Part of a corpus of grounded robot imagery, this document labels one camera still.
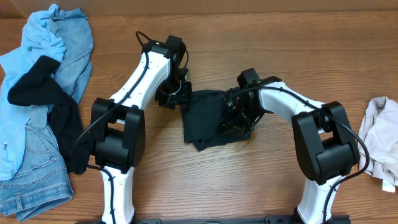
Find black t-shirt white letters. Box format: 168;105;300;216
181;90;251;152

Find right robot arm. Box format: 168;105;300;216
218;68;359;223

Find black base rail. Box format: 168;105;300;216
75;215;351;224

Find folded white shirt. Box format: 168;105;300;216
358;96;397;193

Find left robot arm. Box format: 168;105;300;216
88;35;192;223

